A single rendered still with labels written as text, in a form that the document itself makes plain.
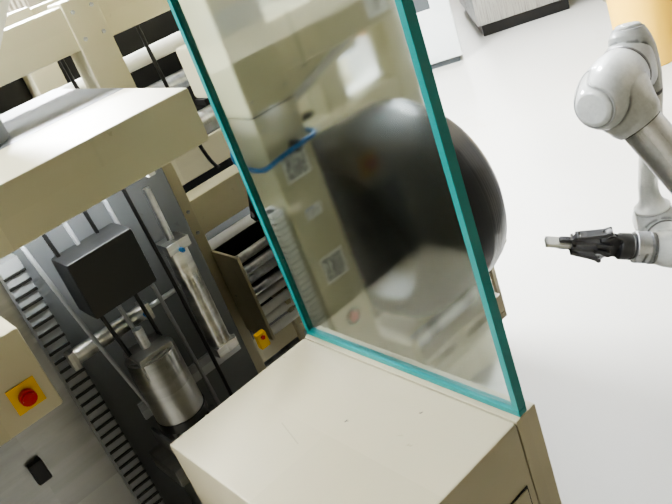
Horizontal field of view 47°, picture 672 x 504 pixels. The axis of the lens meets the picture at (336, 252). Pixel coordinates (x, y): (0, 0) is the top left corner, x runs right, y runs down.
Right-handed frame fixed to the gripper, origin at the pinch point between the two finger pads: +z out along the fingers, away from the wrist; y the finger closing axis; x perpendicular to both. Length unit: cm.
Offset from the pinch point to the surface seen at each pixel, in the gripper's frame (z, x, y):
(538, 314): -34, 71, 128
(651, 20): -154, 349, 144
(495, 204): 20.9, -3.1, -16.5
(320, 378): 63, -67, -31
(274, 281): 79, 1, 26
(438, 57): -27, 486, 281
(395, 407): 49, -77, -41
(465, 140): 29.7, 8.1, -27.7
